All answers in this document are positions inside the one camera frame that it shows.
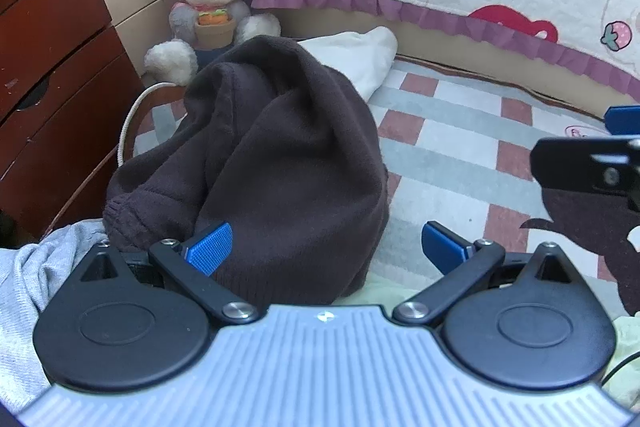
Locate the checked printed blanket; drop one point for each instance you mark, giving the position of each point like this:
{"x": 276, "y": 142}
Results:
{"x": 450, "y": 147}

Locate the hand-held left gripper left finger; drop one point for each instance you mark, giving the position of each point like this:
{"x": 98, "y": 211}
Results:
{"x": 210, "y": 249}

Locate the grey garment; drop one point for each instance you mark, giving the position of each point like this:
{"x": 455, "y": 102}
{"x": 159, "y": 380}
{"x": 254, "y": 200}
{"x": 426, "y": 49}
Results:
{"x": 25, "y": 287}

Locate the light green blanket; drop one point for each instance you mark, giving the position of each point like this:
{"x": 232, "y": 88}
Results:
{"x": 627, "y": 347}

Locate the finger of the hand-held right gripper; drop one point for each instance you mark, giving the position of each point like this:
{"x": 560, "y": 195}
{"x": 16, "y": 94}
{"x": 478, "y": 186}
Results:
{"x": 575, "y": 162}
{"x": 622, "y": 119}

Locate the folded white cloth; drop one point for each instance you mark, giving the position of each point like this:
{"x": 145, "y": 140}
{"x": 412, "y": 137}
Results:
{"x": 360, "y": 57}

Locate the beige bed board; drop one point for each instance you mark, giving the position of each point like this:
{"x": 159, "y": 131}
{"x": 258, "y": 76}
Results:
{"x": 450, "y": 42}

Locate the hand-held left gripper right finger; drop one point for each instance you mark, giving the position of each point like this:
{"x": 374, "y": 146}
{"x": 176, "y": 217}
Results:
{"x": 442, "y": 249}

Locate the red-brown wooden drawer cabinet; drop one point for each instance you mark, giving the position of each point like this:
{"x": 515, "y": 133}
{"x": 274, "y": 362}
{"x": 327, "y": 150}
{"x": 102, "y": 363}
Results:
{"x": 50, "y": 57}

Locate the dark brown knit sweater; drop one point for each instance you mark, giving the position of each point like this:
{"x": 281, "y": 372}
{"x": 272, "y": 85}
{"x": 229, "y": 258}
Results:
{"x": 290, "y": 157}

